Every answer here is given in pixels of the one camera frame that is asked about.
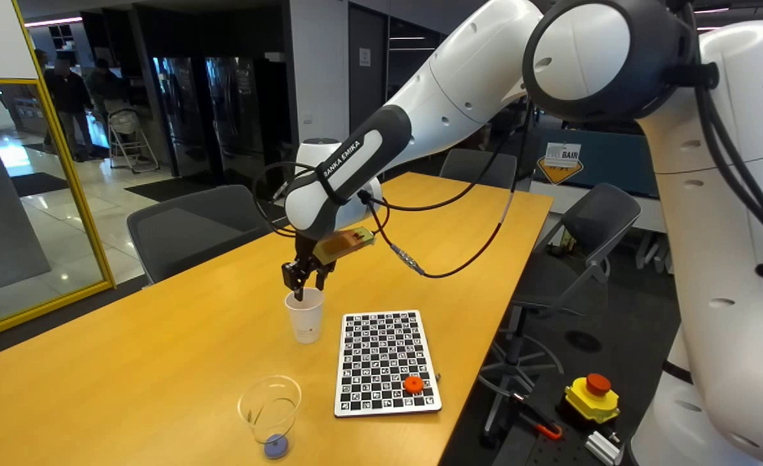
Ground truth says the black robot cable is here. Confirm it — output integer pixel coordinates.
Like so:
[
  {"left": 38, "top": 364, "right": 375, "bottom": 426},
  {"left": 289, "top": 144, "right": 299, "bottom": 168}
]
[{"left": 247, "top": 101, "right": 537, "bottom": 282}]

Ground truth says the white paper cup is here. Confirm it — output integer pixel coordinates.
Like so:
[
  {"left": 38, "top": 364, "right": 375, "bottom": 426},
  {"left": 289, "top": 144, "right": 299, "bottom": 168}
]
[{"left": 283, "top": 289, "right": 322, "bottom": 345}]

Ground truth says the yellow emergency stop button box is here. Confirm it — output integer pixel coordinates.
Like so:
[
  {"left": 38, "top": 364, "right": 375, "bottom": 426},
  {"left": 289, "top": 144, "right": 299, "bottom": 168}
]
[{"left": 563, "top": 373, "right": 620, "bottom": 425}]

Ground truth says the grey chair middle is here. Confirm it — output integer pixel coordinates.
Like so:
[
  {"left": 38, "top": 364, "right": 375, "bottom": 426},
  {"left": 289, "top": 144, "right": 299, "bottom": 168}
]
[{"left": 127, "top": 184, "right": 269, "bottom": 282}]

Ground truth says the blue disc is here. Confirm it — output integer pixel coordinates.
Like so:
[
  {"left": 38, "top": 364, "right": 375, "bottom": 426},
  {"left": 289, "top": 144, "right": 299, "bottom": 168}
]
[{"left": 264, "top": 434, "right": 289, "bottom": 458}]

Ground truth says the aluminium extrusion rail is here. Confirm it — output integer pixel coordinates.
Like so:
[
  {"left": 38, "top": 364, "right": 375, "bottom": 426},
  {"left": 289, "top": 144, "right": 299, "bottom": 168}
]
[{"left": 585, "top": 433, "right": 622, "bottom": 466}]

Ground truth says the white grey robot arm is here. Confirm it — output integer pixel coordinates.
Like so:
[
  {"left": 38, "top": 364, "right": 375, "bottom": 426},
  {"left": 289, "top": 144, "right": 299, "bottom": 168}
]
[{"left": 283, "top": 0, "right": 763, "bottom": 466}]

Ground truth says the checkered marker calibration board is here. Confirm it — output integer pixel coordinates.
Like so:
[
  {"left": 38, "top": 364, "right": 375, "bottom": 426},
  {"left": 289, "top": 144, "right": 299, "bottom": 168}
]
[{"left": 333, "top": 311, "right": 441, "bottom": 417}]

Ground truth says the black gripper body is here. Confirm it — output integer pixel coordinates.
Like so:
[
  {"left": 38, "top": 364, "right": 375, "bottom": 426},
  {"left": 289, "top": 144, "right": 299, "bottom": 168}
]
[{"left": 282, "top": 234, "right": 325, "bottom": 284}]

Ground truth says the right orange black clamp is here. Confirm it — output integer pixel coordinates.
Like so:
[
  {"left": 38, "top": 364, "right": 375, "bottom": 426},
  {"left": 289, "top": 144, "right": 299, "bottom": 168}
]
[{"left": 512, "top": 394, "right": 563, "bottom": 443}]

